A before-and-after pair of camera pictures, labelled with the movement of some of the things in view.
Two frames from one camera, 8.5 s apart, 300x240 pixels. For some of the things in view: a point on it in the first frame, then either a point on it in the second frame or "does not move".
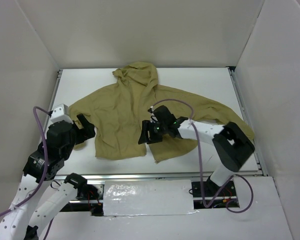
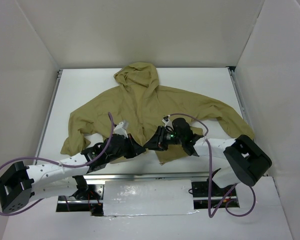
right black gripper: x=150 y=131 → x=159 y=138
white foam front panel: x=150 y=197 does not move
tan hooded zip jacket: x=116 y=113 does not move
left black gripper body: x=82 y=130 → x=129 y=146
